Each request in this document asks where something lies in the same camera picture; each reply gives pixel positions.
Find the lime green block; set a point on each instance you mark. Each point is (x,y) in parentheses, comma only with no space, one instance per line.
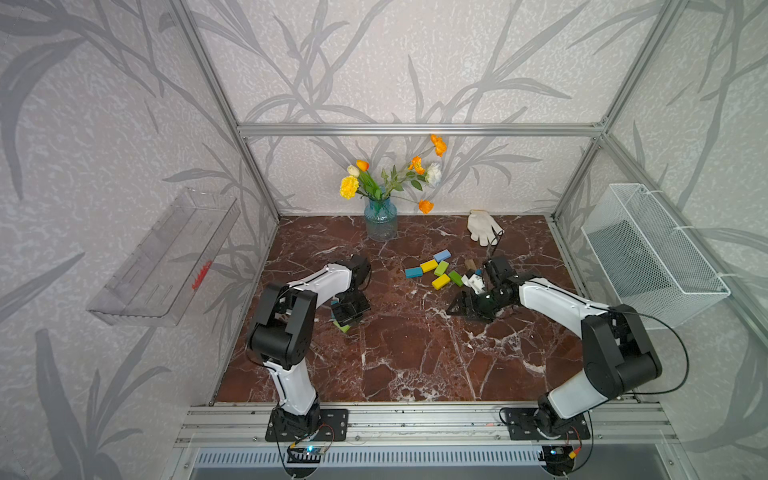
(342,328)

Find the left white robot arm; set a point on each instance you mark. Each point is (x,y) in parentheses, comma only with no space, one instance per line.
(281,331)

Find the blue glass vase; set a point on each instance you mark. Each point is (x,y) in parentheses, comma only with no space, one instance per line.
(381,220)

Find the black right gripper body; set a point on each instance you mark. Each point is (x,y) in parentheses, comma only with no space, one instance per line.
(481,306)

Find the light blue block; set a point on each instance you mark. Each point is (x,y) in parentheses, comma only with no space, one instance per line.
(442,256)

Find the left green-lit circuit board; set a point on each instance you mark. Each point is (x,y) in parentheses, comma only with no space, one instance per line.
(306,454)

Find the dark teal block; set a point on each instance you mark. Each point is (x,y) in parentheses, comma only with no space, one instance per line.
(413,272)

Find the clear plastic wall shelf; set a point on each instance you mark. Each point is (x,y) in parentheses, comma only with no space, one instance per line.
(159,279)

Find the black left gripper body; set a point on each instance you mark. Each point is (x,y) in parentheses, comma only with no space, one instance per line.
(350,307)

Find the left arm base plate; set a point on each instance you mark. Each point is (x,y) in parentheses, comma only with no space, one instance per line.
(322,424)

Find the right circuit board with connector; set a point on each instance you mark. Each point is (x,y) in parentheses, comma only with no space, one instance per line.
(559,461)

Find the yellow block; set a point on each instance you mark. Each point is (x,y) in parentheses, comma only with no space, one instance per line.
(441,282)
(428,266)

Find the white work glove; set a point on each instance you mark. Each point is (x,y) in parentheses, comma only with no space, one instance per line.
(483,228)

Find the white wire mesh basket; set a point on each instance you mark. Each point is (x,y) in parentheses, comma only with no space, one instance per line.
(649,259)

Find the artificial flower bouquet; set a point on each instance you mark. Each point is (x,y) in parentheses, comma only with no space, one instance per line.
(423,169)

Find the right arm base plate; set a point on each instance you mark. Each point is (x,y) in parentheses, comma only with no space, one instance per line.
(534,424)

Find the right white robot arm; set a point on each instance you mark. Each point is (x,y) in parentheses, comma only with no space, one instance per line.
(617,353)

